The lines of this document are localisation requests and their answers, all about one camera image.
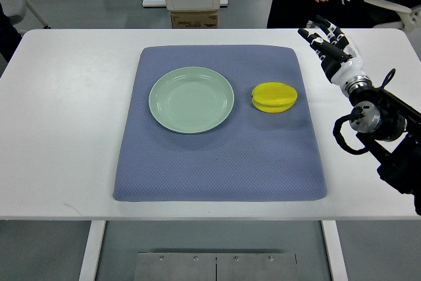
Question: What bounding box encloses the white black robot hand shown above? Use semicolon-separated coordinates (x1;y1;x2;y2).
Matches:
298;16;368;93

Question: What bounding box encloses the yellow starfruit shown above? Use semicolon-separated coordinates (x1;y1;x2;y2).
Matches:
251;82;298;113

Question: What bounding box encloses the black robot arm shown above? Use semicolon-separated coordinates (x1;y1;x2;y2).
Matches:
333;69;420;215

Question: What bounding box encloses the light green plate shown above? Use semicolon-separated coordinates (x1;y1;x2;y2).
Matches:
149;66;235;134

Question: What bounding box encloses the grey metal floor plate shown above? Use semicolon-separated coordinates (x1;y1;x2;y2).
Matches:
134;253;299;281

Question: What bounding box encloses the white office chair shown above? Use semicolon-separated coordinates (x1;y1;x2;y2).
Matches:
364;0;420;34

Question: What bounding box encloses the blue quilted mat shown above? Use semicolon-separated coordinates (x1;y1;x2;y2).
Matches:
113;45;327;202

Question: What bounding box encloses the cardboard box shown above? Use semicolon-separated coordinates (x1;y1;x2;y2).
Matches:
170;11;218;29

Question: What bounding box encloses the grey chair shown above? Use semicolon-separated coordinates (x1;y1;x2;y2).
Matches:
1;0;51;29

